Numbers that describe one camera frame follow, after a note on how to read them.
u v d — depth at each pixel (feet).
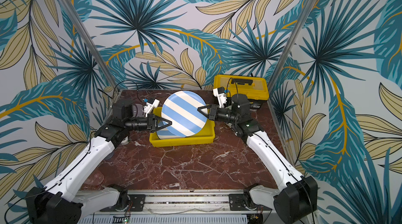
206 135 3.09
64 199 1.25
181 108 2.24
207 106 2.22
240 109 1.77
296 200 1.26
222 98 2.14
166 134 2.17
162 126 2.12
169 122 2.18
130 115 1.95
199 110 2.23
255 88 3.21
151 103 2.14
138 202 2.40
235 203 2.41
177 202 2.45
